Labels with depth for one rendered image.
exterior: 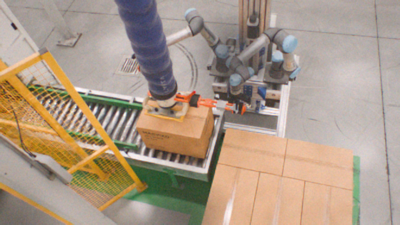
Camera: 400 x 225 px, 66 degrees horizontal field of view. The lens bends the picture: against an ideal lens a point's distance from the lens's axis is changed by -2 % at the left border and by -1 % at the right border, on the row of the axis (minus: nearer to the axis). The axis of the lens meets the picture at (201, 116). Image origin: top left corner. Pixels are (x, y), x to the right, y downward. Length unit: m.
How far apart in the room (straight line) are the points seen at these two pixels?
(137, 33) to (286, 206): 1.85
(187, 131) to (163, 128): 0.22
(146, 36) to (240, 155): 1.54
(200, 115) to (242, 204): 0.86
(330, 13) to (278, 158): 2.91
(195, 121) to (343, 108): 2.05
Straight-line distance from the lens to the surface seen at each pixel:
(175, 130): 2.70
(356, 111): 4.14
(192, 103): 2.44
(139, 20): 1.87
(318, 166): 3.03
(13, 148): 1.76
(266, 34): 2.37
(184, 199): 3.44
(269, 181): 2.90
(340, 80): 4.38
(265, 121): 3.58
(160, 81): 2.27
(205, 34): 2.74
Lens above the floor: 3.23
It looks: 56 degrees down
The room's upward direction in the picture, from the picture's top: 11 degrees counter-clockwise
